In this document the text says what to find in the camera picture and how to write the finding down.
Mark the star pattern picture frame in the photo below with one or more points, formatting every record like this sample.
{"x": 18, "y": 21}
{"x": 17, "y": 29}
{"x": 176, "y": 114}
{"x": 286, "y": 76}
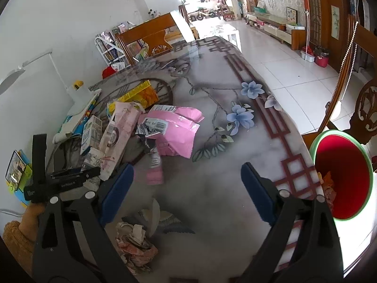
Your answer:
{"x": 291, "y": 14}

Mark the white desk lamp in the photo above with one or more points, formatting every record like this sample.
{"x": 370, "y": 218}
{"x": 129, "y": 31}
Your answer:
{"x": 81, "y": 100}

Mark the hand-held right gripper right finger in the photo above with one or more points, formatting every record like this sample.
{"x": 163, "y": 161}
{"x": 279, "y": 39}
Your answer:
{"x": 257, "y": 191}

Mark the floral printed tablecloth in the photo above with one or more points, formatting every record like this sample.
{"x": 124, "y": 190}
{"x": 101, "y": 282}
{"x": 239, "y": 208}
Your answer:
{"x": 212, "y": 182}

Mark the wooden dining chair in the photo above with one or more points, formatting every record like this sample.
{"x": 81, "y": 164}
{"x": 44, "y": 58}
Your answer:
{"x": 147, "y": 29}
{"x": 365, "y": 100}

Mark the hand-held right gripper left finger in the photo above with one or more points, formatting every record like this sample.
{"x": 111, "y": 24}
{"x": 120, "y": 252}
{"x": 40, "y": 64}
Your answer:
{"x": 116, "y": 193}

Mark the small yellow toy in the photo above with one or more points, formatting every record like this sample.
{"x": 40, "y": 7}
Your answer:
{"x": 78, "y": 85}

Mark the pink plastic mailing bag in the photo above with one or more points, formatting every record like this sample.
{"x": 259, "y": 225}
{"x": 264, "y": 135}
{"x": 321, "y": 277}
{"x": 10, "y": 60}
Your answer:
{"x": 179, "y": 126}

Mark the crumpled beige paper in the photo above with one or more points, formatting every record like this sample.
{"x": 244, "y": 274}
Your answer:
{"x": 135, "y": 241}

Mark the green box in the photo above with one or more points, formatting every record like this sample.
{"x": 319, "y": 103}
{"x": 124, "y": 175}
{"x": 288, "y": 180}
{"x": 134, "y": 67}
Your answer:
{"x": 260, "y": 9}

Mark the red bag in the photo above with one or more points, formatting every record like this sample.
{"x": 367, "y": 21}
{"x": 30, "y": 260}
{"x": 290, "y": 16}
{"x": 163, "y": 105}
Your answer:
{"x": 109, "y": 72}

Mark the stack of books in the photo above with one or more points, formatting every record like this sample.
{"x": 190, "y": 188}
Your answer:
{"x": 73, "y": 123}

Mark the red plastic bin green rim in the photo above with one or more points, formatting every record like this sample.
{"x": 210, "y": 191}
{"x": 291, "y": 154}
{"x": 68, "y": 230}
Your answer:
{"x": 344, "y": 168}

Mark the red mop bucket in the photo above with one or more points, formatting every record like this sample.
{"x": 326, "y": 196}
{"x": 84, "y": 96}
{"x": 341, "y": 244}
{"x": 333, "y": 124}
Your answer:
{"x": 321, "y": 59}

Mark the small pink wrapper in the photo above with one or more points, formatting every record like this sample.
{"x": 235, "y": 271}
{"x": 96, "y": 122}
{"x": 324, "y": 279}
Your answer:
{"x": 156, "y": 168}

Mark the white book rack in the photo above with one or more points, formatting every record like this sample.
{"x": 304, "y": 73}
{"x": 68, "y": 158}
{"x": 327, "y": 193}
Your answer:
{"x": 107, "y": 47}

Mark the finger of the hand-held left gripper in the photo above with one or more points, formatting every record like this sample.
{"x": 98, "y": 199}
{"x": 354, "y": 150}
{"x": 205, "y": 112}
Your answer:
{"x": 88, "y": 173}

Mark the wooden television cabinet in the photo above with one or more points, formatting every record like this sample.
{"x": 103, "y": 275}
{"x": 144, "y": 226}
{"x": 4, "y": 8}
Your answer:
{"x": 277, "y": 29}

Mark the framed bamboo painting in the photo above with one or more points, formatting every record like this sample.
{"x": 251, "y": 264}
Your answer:
{"x": 335, "y": 22}

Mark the small wooden chair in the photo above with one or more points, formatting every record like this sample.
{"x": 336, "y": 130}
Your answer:
{"x": 226, "y": 10}

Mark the wooden sofa white cushions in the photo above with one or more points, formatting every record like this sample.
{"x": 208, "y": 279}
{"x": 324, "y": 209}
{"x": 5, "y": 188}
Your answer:
{"x": 182, "y": 26}

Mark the cream printed packet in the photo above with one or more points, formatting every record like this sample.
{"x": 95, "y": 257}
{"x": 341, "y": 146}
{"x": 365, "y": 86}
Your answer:
{"x": 95, "y": 159}

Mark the person's left forearm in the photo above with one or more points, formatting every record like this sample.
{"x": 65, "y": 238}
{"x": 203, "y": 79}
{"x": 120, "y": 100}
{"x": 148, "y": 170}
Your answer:
{"x": 17, "y": 235}

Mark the yellow drink carton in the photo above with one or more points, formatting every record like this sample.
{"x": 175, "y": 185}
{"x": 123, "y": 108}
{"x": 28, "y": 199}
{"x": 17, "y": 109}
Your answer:
{"x": 144, "y": 94}

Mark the white coffee table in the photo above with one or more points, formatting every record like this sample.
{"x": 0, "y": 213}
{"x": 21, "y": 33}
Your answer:
{"x": 223, "y": 34}

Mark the white storage box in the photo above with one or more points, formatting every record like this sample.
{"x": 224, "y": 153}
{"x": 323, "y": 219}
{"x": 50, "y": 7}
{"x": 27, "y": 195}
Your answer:
{"x": 294, "y": 29}

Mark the mop with white base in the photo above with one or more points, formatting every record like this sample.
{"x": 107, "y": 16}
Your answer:
{"x": 307, "y": 20}

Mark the white milk carton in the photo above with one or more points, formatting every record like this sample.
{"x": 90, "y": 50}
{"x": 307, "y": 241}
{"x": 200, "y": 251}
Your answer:
{"x": 91, "y": 132}

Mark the white balance bike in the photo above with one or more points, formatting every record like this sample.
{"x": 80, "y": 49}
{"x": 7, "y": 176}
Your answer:
{"x": 206, "y": 14}

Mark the white torn wrapper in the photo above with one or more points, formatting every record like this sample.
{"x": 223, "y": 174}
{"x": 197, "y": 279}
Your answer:
{"x": 155, "y": 212}

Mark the pink package round window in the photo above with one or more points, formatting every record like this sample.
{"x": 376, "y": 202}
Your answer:
{"x": 120, "y": 123}

